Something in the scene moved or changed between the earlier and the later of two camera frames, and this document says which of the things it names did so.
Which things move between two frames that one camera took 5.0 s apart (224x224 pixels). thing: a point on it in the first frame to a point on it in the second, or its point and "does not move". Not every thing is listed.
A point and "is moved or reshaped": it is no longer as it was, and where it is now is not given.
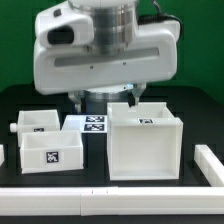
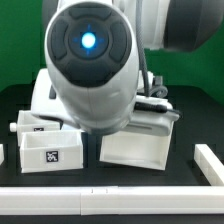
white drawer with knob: [35, 121] does not move
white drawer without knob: [51, 151] does not move
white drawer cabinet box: [145, 142] is moved or reshaped
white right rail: [208, 164] does not move
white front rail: [112, 200] does not move
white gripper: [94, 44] to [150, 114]
